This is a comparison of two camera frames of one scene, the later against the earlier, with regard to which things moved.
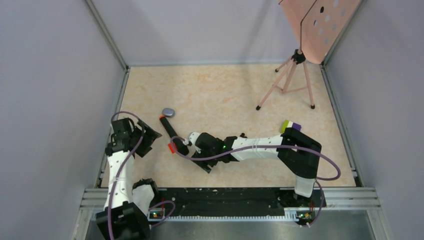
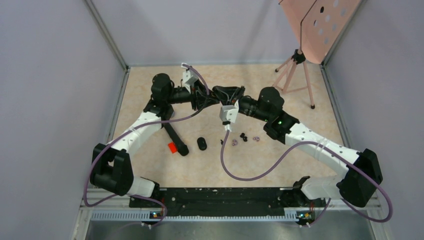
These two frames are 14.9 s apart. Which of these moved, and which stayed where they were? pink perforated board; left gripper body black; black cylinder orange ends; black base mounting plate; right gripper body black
Moved: right gripper body black; left gripper body black
Stayed: black cylinder orange ends; pink perforated board; black base mounting plate
